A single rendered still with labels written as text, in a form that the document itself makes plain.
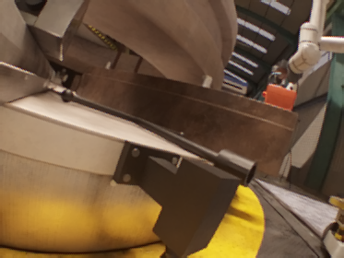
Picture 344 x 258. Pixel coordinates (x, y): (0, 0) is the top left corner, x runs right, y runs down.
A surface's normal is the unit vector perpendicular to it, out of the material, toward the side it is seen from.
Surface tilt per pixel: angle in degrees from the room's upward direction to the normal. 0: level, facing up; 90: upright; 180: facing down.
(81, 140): 90
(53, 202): 90
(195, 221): 90
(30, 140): 90
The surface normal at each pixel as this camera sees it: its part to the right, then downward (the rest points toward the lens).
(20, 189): 0.59, 0.24
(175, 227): -0.68, -0.26
